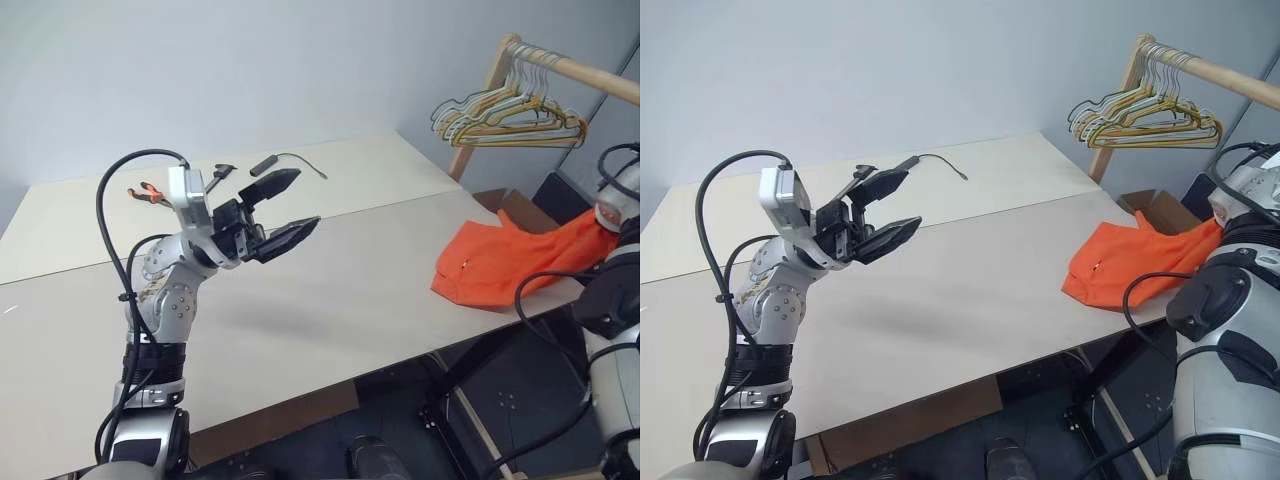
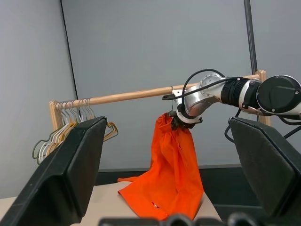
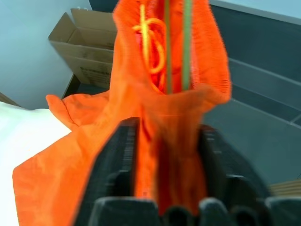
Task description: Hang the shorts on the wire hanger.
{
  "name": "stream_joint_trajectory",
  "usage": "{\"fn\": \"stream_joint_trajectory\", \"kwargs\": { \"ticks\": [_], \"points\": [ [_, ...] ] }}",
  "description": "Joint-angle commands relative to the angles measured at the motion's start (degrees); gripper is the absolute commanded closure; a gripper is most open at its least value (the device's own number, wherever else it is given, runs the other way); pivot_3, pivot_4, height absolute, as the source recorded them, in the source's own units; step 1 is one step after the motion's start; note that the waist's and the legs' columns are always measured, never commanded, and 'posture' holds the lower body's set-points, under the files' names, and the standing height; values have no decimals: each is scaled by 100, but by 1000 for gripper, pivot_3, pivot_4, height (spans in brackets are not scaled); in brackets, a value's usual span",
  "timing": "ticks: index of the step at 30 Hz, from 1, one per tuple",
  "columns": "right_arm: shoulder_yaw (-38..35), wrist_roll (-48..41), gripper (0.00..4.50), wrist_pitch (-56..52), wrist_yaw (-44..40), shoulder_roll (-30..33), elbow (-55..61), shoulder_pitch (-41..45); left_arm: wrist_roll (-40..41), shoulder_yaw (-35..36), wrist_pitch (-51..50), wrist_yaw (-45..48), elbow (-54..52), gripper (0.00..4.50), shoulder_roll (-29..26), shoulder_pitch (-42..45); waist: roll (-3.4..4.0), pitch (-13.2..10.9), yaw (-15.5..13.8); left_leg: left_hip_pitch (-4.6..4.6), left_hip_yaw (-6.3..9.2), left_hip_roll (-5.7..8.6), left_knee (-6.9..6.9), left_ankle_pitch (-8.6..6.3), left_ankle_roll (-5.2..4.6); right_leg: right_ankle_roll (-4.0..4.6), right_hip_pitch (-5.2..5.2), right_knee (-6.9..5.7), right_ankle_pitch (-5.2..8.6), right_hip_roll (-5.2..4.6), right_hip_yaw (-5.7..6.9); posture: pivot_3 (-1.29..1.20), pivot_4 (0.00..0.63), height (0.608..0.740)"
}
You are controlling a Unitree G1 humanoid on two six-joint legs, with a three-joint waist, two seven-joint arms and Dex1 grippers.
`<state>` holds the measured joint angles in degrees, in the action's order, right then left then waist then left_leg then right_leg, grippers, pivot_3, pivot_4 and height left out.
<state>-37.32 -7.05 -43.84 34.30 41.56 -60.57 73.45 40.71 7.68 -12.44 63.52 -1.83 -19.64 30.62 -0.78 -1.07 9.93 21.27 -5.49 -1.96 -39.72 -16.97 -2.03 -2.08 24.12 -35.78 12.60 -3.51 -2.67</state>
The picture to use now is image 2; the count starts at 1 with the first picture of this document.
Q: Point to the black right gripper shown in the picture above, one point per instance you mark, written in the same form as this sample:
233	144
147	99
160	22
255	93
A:
178	124

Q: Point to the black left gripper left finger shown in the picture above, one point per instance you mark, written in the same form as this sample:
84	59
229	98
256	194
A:
58	179

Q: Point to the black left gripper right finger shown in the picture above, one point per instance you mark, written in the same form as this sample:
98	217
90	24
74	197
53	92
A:
270	169

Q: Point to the orange shorts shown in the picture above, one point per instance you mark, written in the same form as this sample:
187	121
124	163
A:
174	169

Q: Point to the bunch of clothes hangers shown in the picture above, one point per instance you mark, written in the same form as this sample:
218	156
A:
34	147

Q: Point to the wooden clothes rack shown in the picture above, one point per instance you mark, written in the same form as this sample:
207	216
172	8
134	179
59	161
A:
131	94

